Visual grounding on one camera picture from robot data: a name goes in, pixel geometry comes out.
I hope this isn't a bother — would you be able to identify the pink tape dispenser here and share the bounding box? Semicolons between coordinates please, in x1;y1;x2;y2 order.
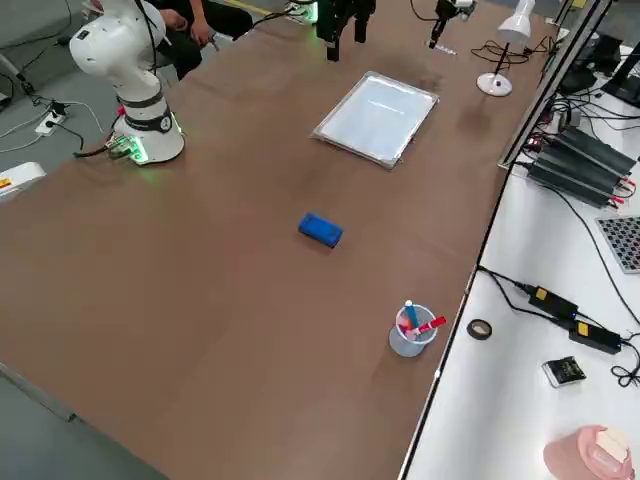
542;424;634;480

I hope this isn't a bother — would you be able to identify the white desk lamp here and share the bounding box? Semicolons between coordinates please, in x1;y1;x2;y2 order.
475;0;536;98

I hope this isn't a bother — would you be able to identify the silver framed whiteboard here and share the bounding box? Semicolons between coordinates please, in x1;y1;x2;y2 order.
309;70;442;172

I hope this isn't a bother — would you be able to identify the clear plastic pen cup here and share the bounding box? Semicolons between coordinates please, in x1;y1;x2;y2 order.
388;305;438;358

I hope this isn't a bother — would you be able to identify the black monitor stand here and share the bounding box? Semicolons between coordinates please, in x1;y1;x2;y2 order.
602;42;640;109

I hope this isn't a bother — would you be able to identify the white box with label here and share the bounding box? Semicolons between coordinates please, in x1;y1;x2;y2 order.
0;160;48;204

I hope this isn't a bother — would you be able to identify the person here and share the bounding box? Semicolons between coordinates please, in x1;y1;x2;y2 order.
144;0;254;81

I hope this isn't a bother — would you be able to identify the white power strip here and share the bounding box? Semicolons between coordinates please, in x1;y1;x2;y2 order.
34;110;69;137

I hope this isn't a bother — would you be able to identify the small black box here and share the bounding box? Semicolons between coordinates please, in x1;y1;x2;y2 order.
541;355;588;389

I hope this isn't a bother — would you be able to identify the black adapter cable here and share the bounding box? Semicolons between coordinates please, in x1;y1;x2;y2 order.
477;266;576;331

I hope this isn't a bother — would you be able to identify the aluminium frame rail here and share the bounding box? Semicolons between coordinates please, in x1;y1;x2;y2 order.
497;0;614;171

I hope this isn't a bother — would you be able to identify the red marker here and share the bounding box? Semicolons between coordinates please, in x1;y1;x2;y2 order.
407;315;448;338

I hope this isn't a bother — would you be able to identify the checkered calibration board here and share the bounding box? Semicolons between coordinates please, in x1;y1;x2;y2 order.
595;215;640;275

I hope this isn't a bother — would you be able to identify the long black power supply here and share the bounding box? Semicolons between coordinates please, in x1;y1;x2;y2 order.
527;149;632;209
542;125;637;176

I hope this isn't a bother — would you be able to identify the black lamp cable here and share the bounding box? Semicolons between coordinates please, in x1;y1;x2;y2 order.
470;34;551;65

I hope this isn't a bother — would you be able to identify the blue whiteboard eraser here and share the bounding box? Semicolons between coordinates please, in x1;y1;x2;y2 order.
297;211;345;249

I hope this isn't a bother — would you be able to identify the black tape roll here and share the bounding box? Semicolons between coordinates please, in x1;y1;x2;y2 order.
466;317;493;342

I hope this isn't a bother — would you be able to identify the black yellow-labelled power adapter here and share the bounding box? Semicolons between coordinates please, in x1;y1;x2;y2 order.
528;284;580;320
568;321;624;356

